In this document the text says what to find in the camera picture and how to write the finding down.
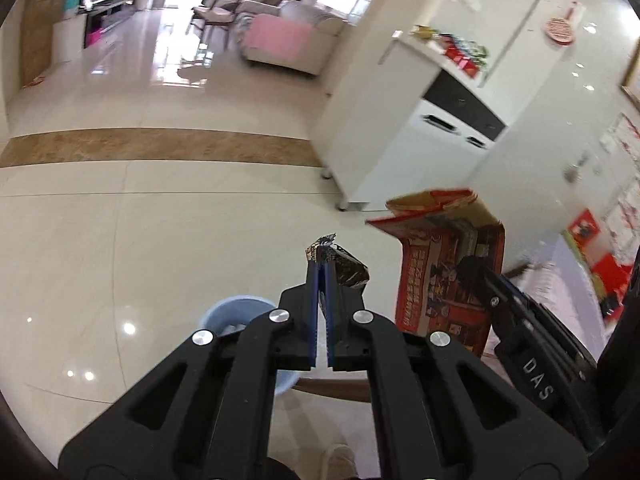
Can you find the purple grid tablecloth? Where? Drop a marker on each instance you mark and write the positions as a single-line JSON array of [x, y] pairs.
[[565, 270]]

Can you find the beige fluffy slipper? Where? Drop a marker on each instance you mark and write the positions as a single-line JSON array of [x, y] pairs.
[[340, 462]]

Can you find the red photo card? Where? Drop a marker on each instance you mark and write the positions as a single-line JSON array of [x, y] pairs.
[[582, 230]]

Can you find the blue plastic bin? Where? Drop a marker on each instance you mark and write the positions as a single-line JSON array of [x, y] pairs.
[[235, 312]]

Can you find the teal bottle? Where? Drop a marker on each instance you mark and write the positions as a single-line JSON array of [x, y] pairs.
[[71, 2]]

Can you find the grey hanging wall ornament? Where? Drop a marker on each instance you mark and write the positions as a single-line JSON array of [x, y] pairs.
[[572, 174]]

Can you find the red gift box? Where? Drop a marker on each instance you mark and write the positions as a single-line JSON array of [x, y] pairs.
[[607, 270]]

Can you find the beige sofa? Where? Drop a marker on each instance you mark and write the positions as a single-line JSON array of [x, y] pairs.
[[320, 27]]

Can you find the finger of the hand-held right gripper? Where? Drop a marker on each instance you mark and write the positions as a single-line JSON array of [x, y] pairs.
[[550, 332], [505, 317]]

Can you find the red printed cardboard box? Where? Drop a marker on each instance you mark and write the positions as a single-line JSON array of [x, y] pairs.
[[440, 280]]

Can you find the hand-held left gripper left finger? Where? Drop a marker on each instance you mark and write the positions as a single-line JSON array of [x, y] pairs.
[[313, 320]]

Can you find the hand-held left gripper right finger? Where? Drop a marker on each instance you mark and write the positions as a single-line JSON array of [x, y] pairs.
[[330, 340]]

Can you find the white sideboard cabinet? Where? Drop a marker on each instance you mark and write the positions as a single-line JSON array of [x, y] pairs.
[[400, 150]]

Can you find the dark television stand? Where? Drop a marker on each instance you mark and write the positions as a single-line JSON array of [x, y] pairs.
[[105, 10]]

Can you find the framed plum blossom painting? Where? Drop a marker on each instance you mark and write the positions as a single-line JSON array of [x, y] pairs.
[[634, 80]]

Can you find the red tin box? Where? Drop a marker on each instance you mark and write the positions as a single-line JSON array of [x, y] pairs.
[[460, 57]]

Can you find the pink blanket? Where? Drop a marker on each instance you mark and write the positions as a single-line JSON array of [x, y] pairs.
[[275, 37]]

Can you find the dark snack wrapper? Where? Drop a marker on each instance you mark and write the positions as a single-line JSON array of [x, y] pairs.
[[347, 270]]

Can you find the wall of red-bordered certificates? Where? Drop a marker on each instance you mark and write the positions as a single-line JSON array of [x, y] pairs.
[[625, 135]]

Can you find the pink basket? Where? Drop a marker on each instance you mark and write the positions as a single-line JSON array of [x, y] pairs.
[[93, 37]]

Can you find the round red hanging ornament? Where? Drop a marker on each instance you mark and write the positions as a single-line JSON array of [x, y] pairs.
[[560, 30]]

